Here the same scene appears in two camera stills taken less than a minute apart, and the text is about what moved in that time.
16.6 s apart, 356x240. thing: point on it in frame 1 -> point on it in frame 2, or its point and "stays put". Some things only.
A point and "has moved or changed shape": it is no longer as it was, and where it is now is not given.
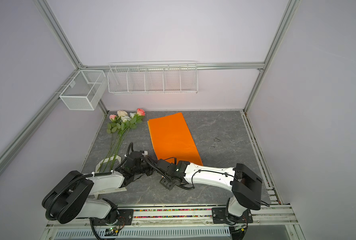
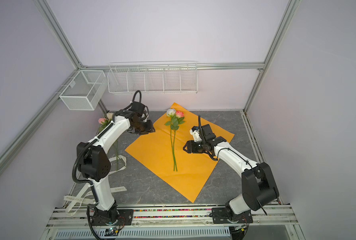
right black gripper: x=166 y=184 -> x=191 y=147
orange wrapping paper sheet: x=171 y=137 has moved or changed shape
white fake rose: x=131 y=121 has moved or changed shape
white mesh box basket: x=84 y=90 stays put
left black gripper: x=152 y=162 -> x=149 y=129
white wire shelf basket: x=153 y=77 stays put
